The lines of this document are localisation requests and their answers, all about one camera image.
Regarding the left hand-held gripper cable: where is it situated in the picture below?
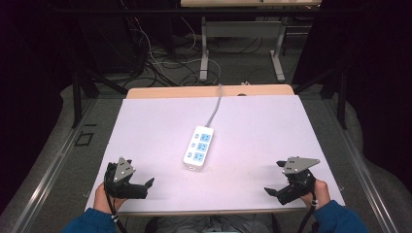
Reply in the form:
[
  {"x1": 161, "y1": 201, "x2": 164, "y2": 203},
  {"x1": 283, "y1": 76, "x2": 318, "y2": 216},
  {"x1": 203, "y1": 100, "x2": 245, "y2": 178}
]
[{"x1": 104, "y1": 189, "x2": 129, "y2": 233}]

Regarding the tangle of floor cables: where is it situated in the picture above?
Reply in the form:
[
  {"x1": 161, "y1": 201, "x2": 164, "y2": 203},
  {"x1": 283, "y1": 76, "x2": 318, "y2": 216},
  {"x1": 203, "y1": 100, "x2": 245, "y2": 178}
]
[{"x1": 120, "y1": 0, "x2": 270, "y2": 88}]

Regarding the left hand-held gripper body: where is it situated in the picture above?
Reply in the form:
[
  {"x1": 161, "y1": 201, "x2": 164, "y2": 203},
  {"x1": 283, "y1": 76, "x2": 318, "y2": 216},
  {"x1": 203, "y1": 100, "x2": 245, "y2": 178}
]
[{"x1": 104, "y1": 156, "x2": 141, "y2": 199}]

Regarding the dark curtain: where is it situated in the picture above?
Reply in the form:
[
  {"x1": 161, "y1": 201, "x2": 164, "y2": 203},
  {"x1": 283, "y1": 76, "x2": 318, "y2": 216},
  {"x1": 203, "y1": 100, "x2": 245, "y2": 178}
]
[
  {"x1": 291, "y1": 0, "x2": 412, "y2": 195},
  {"x1": 0, "y1": 0, "x2": 82, "y2": 208}
]

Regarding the person's grey lap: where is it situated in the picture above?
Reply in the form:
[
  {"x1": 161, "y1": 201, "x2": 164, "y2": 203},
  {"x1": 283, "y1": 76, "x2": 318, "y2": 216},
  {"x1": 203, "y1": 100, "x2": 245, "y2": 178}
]
[{"x1": 145, "y1": 213, "x2": 277, "y2": 233}]

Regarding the right hand-held gripper cable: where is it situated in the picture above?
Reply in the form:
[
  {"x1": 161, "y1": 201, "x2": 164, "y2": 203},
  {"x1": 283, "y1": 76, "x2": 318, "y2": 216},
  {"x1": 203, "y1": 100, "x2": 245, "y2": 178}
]
[{"x1": 295, "y1": 191, "x2": 319, "y2": 233}]

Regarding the person's left hand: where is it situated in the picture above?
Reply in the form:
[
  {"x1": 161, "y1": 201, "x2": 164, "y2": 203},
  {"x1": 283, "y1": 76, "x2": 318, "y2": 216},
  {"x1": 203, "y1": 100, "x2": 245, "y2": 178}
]
[{"x1": 93, "y1": 182, "x2": 127, "y2": 215}]

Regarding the white power strip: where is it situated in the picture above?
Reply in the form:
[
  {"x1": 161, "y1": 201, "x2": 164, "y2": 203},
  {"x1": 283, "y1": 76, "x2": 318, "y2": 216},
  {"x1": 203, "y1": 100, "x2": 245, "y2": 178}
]
[{"x1": 182, "y1": 124, "x2": 216, "y2": 172}]

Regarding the black metal stand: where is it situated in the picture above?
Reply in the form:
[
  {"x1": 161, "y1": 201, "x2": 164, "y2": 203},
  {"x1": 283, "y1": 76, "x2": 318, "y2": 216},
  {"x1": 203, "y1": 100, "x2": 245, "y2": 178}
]
[
  {"x1": 71, "y1": 62, "x2": 129, "y2": 129},
  {"x1": 292, "y1": 62, "x2": 350, "y2": 131}
]

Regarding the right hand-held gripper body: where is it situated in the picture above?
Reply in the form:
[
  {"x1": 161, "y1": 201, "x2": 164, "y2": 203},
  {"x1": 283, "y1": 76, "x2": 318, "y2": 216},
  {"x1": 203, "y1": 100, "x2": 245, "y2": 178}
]
[{"x1": 275, "y1": 156, "x2": 322, "y2": 197}]

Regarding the desk with white legs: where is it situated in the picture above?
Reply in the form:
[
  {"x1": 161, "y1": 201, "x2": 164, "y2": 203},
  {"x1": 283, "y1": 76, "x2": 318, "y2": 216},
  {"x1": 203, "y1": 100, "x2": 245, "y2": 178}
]
[{"x1": 180, "y1": 0, "x2": 323, "y2": 83}]

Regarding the grey power strip cable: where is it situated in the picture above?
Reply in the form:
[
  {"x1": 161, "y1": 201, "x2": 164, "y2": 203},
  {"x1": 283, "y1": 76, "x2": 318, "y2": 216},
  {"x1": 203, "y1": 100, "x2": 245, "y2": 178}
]
[{"x1": 204, "y1": 83, "x2": 224, "y2": 128}]

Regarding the person's right hand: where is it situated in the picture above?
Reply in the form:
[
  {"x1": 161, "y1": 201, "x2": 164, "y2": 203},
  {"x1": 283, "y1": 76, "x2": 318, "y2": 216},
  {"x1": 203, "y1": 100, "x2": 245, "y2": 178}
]
[{"x1": 300, "y1": 179, "x2": 331, "y2": 210}]

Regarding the hand-held gripper cable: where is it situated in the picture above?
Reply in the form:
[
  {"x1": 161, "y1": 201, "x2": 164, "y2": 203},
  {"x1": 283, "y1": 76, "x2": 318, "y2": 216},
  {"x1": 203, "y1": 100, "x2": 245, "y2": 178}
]
[
  {"x1": 295, "y1": 191, "x2": 319, "y2": 233},
  {"x1": 104, "y1": 189, "x2": 129, "y2": 233}
]

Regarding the metal floor rail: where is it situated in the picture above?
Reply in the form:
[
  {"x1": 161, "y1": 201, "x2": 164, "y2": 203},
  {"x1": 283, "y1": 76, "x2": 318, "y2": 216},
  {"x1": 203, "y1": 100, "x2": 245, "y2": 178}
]
[
  {"x1": 11, "y1": 98, "x2": 99, "y2": 233},
  {"x1": 323, "y1": 98, "x2": 400, "y2": 233}
]

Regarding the white table mat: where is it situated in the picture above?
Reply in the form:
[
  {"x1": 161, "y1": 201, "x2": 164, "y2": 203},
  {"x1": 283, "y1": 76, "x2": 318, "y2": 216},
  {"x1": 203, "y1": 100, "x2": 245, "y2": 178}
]
[{"x1": 84, "y1": 94, "x2": 346, "y2": 214}]

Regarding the black horizontal bar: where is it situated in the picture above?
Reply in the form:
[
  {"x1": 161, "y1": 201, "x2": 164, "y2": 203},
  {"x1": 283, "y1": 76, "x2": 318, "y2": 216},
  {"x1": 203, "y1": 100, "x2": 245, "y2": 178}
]
[{"x1": 52, "y1": 7, "x2": 359, "y2": 16}]

